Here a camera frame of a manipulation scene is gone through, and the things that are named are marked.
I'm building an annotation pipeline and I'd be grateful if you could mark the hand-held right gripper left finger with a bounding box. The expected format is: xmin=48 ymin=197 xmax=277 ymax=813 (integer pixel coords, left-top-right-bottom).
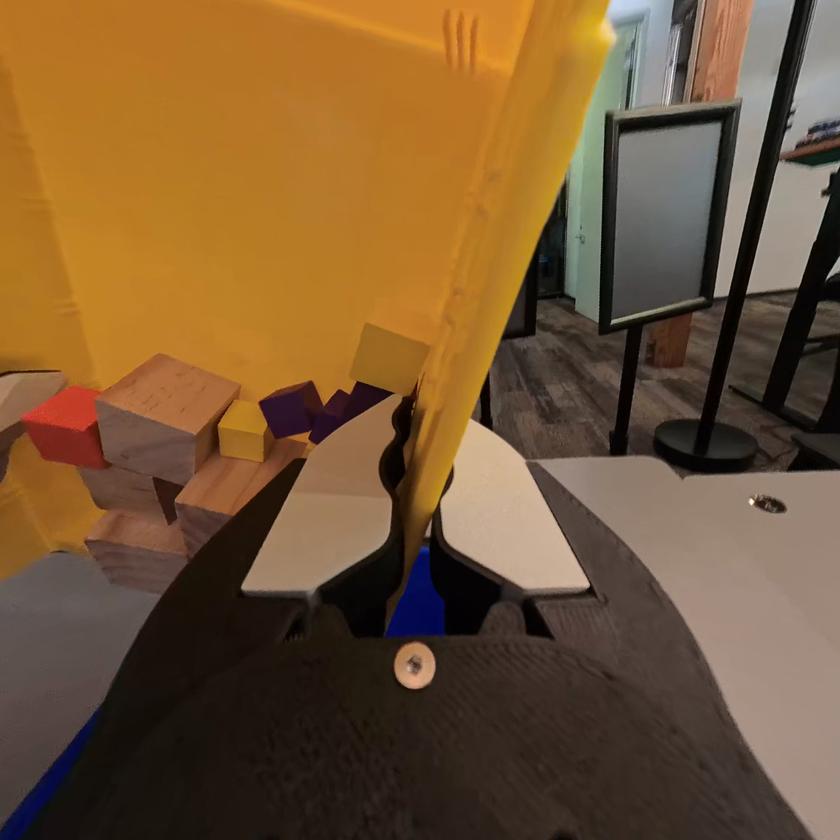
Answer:
xmin=240 ymin=392 xmax=417 ymax=636

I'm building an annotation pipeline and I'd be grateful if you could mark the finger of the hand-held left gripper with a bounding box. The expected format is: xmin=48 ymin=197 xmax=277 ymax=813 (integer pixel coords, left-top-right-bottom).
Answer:
xmin=0 ymin=371 xmax=68 ymax=476

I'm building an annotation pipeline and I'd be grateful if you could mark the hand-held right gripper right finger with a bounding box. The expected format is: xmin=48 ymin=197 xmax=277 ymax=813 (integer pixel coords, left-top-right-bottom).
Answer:
xmin=430 ymin=420 xmax=592 ymax=636

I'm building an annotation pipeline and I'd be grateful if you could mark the blue plastic box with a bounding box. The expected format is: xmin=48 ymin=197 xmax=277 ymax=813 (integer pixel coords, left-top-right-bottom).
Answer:
xmin=0 ymin=541 xmax=450 ymax=840

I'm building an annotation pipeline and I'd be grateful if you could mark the pile of coloured wooden cubes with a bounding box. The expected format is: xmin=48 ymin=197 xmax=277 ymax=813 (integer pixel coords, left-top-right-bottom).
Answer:
xmin=20 ymin=322 xmax=431 ymax=595

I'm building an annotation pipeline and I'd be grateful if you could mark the yellow plastic box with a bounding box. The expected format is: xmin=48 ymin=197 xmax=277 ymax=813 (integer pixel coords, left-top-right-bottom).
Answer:
xmin=0 ymin=0 xmax=616 ymax=634

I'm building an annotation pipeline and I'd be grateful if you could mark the black floor lamp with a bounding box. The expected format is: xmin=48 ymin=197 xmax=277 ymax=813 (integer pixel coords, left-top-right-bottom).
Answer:
xmin=655 ymin=0 xmax=820 ymax=472

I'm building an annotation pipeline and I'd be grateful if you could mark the wooden pillar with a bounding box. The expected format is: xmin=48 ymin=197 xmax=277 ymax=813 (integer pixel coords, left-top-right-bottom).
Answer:
xmin=646 ymin=0 xmax=756 ymax=368

